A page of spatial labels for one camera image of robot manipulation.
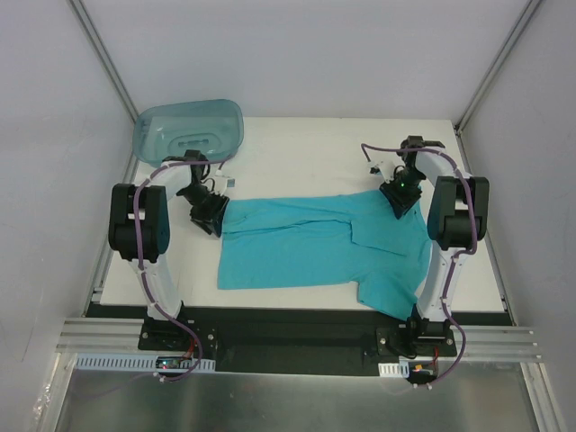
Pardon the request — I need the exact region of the teal t shirt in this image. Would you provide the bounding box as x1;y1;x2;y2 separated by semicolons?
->
218;190;431;320

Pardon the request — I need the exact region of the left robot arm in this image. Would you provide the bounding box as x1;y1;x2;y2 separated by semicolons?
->
108;150;230;351

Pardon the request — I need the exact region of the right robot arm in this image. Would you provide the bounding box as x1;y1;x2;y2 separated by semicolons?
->
380;136;490;358

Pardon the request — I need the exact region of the translucent blue plastic bin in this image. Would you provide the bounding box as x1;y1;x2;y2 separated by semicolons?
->
132;99;244;167

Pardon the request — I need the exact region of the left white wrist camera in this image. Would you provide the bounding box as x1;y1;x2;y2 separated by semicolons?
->
213;172;236;194

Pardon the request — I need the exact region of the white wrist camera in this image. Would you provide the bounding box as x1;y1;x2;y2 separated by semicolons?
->
368;160;395;179
213;172;236;194

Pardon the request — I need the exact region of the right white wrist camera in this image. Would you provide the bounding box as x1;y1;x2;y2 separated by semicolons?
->
368;160;395;179

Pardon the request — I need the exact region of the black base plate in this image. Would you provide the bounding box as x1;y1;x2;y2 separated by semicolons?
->
138;307;456;376

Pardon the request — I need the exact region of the right white cable duct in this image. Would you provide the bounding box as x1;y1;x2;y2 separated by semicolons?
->
378;362;410;379

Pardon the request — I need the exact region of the white cable duct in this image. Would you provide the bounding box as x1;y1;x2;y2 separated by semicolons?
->
76;354;195;374
378;362;410;379

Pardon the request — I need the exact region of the left white cable duct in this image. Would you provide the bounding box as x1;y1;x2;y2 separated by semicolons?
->
76;354;195;374

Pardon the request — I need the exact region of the right aluminium frame post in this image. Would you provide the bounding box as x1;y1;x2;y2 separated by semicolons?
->
454;0;545;136

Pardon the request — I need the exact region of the aluminium frame post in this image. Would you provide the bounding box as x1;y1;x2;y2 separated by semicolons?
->
454;0;545;136
67;0;139;122

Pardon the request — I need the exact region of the left aluminium frame post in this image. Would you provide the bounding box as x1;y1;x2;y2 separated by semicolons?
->
67;0;139;122

